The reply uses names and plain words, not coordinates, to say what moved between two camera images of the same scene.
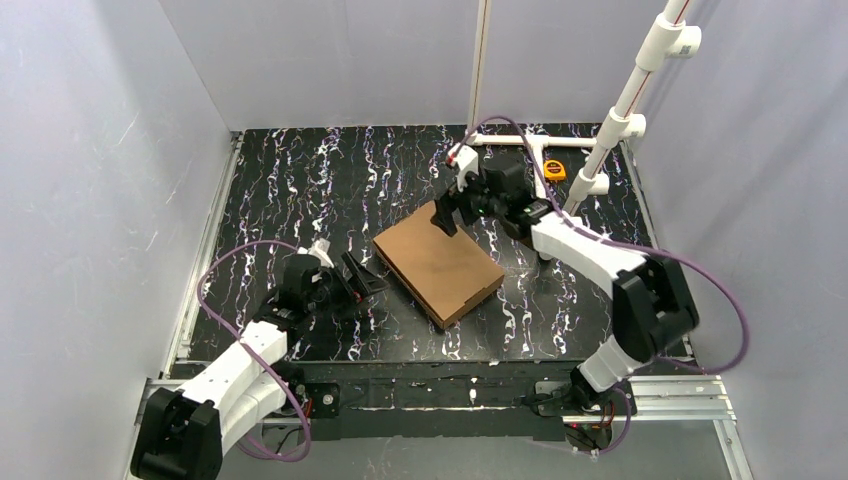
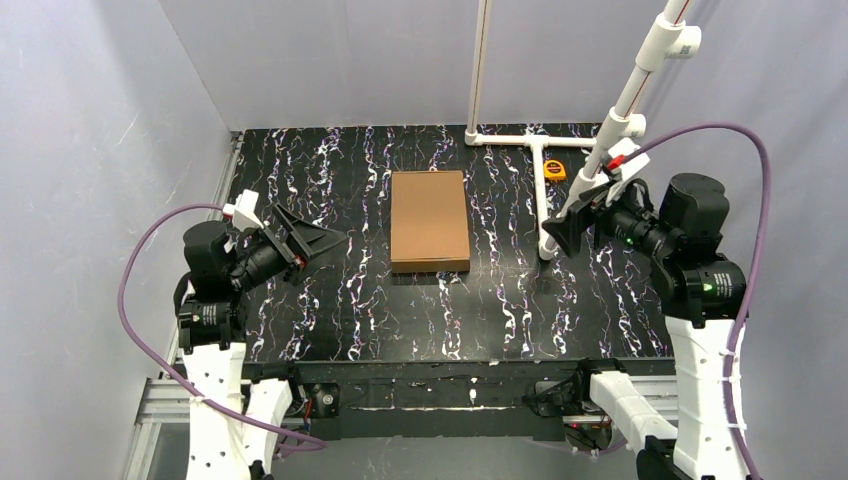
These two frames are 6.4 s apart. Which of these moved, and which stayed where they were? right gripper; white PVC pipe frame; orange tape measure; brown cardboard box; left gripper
Moved: right gripper; left gripper; brown cardboard box
Stayed: white PVC pipe frame; orange tape measure
